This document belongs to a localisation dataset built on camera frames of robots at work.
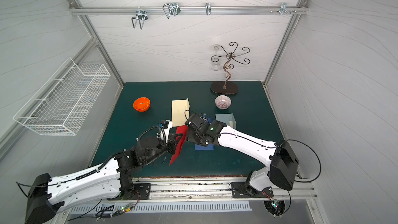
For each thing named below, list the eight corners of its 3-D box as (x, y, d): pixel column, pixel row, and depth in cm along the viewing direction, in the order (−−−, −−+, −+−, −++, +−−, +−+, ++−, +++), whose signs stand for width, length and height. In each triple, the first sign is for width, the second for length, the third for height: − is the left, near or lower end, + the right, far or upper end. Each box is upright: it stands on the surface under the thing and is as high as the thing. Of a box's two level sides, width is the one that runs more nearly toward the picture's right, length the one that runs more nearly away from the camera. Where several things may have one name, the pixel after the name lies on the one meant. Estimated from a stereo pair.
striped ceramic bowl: (215, 109, 107) (215, 106, 103) (214, 99, 113) (214, 95, 110) (231, 109, 107) (232, 106, 103) (229, 99, 113) (230, 95, 110)
